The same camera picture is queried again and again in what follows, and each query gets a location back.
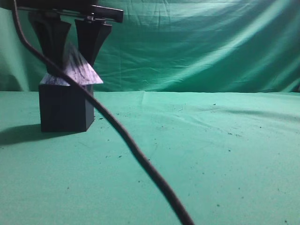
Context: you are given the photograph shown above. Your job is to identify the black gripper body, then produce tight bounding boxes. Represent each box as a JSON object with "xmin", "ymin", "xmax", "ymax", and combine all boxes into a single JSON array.
[{"xmin": 0, "ymin": 0, "xmax": 124, "ymax": 23}]

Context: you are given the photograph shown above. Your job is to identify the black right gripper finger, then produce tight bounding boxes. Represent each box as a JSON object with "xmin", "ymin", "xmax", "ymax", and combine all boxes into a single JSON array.
[{"xmin": 28, "ymin": 13, "xmax": 71, "ymax": 69}]

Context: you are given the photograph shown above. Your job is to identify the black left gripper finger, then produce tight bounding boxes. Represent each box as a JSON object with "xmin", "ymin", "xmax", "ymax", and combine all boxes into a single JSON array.
[{"xmin": 75, "ymin": 19, "xmax": 112, "ymax": 67}]

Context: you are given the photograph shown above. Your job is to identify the white marbled square pyramid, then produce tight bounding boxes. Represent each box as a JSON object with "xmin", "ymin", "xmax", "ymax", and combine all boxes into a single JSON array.
[{"xmin": 39, "ymin": 42, "xmax": 104, "ymax": 87}]

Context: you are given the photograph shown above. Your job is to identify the black cube block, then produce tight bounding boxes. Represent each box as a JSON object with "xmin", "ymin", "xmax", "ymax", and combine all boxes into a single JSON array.
[{"xmin": 38, "ymin": 84, "xmax": 94, "ymax": 132}]

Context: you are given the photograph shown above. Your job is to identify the green backdrop cloth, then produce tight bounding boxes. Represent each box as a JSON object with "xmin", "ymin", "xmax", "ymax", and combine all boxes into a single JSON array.
[{"xmin": 0, "ymin": 0, "xmax": 300, "ymax": 93}]

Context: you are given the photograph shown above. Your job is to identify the green table cloth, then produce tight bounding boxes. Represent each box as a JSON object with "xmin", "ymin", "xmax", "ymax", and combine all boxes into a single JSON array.
[{"xmin": 0, "ymin": 91, "xmax": 300, "ymax": 225}]

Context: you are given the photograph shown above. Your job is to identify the black cable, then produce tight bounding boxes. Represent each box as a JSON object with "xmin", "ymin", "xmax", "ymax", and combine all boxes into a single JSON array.
[{"xmin": 11, "ymin": 0, "xmax": 195, "ymax": 225}]

